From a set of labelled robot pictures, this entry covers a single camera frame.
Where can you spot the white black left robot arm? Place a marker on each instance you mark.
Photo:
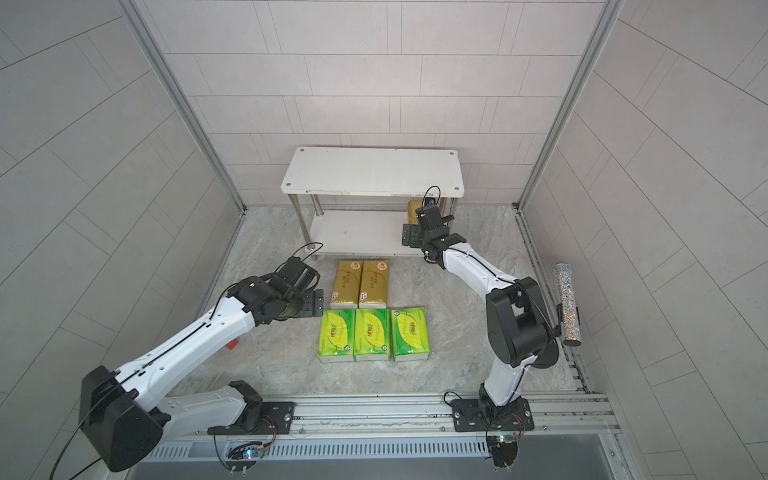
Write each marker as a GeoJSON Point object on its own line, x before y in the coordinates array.
{"type": "Point", "coordinates": [127, 412]}

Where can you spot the right controller circuit board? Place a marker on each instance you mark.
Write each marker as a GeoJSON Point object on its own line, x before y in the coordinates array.
{"type": "Point", "coordinates": [503, 450]}

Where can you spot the green tissue pack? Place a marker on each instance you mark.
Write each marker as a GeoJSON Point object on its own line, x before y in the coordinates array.
{"type": "Point", "coordinates": [337, 336]}
{"type": "Point", "coordinates": [410, 340]}
{"type": "Point", "coordinates": [372, 331]}

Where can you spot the white two-tier metal shelf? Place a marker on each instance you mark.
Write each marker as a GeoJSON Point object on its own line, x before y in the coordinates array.
{"type": "Point", "coordinates": [401, 174]}

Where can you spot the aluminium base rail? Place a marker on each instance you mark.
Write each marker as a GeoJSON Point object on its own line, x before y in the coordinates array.
{"type": "Point", "coordinates": [429, 415]}

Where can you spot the aluminium corner frame post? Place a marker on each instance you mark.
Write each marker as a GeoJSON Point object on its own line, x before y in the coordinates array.
{"type": "Point", "coordinates": [141, 33]}
{"type": "Point", "coordinates": [605, 22]}

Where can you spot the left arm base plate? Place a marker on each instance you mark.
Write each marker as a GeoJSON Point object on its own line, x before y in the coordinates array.
{"type": "Point", "coordinates": [269, 418]}

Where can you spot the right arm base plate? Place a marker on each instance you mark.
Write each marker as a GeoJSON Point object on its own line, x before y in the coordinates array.
{"type": "Point", "coordinates": [476, 415]}

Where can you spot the left controller circuit board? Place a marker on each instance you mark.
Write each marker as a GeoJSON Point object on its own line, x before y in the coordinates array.
{"type": "Point", "coordinates": [243, 457]}

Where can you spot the glitter tube on stand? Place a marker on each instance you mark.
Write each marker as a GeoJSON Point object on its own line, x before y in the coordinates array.
{"type": "Point", "coordinates": [567, 310]}

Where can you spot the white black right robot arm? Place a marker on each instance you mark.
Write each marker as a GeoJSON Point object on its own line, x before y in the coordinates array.
{"type": "Point", "coordinates": [518, 329]}

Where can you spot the gold tissue pack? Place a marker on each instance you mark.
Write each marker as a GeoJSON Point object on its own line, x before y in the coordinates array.
{"type": "Point", "coordinates": [346, 285]}
{"type": "Point", "coordinates": [413, 207]}
{"type": "Point", "coordinates": [374, 285]}

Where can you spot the aluminium corner frame post right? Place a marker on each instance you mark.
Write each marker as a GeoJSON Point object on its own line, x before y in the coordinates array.
{"type": "Point", "coordinates": [605, 22]}

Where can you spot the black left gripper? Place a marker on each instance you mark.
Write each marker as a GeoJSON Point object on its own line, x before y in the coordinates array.
{"type": "Point", "coordinates": [312, 307]}

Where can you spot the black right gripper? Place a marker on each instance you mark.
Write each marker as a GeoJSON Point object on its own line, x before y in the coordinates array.
{"type": "Point", "coordinates": [418, 230]}

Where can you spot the aluminium corner frame post left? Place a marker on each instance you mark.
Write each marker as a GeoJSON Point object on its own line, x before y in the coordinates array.
{"type": "Point", "coordinates": [141, 33]}

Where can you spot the controller circuit board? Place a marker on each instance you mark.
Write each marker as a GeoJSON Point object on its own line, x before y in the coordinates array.
{"type": "Point", "coordinates": [243, 457]}
{"type": "Point", "coordinates": [503, 450]}

